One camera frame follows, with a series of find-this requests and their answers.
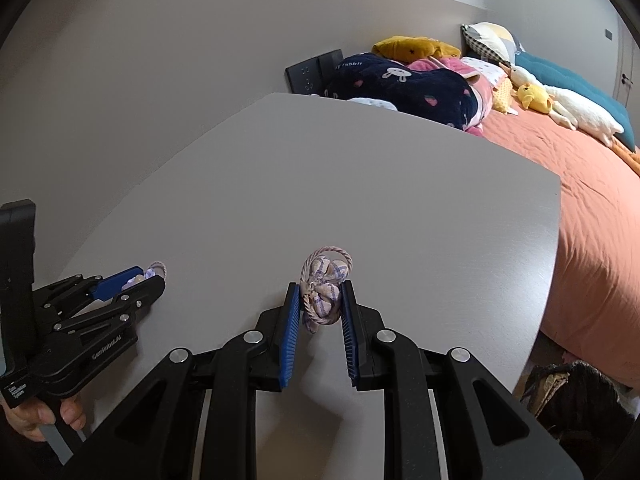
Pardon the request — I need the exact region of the teal cushion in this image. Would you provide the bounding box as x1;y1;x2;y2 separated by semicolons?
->
514;51;637;154

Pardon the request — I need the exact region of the yellow duck plush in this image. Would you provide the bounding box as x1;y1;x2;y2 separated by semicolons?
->
516;83;556;115

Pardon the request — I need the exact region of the white plaid pillow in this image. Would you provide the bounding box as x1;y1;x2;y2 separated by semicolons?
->
460;22;522;67

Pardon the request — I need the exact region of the bed with orange sheet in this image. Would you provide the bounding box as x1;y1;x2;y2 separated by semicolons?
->
284;49;640;392

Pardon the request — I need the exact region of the white patterned pillow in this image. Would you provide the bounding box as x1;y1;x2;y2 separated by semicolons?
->
460;56;509;89

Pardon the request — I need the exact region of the purple plaid drawstring pouch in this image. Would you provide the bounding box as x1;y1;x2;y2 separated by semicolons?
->
126;261;169;287
299;245;354;335

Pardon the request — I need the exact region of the black wall socket panel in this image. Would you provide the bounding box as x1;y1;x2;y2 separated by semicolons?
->
284;49;347;96

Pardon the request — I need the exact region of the black storage bag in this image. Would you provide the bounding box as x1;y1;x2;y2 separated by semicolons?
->
520;360;637;457

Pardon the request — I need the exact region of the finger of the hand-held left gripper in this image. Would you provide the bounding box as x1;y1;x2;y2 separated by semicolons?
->
49;274;167;349
32;265;146;319

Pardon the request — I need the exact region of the person's left hand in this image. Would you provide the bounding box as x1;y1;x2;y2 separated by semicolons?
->
4;392;87;444

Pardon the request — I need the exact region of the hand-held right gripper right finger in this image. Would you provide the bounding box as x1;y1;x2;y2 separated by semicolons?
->
340;280;583;480

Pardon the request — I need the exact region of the white cloth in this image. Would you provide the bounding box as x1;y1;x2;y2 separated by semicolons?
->
347;96;399;113

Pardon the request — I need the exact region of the beige door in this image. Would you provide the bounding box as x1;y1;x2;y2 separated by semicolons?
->
612;12;640;111

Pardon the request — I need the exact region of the pink blanket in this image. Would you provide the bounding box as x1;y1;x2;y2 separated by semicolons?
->
407;56;497;139

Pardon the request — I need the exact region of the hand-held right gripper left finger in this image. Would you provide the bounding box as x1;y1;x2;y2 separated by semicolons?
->
75;282;301;480

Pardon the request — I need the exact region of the navy rabbit print blanket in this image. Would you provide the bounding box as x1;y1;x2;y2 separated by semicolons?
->
322;52;484;132

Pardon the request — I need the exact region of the yellow star pillow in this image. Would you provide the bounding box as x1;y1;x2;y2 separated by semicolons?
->
371;35;462;61

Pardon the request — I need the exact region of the white goose plush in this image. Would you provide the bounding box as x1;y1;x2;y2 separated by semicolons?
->
500;62;640;177

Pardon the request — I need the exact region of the yellow dotted cloth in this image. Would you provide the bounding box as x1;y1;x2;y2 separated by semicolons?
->
492;77;519;115

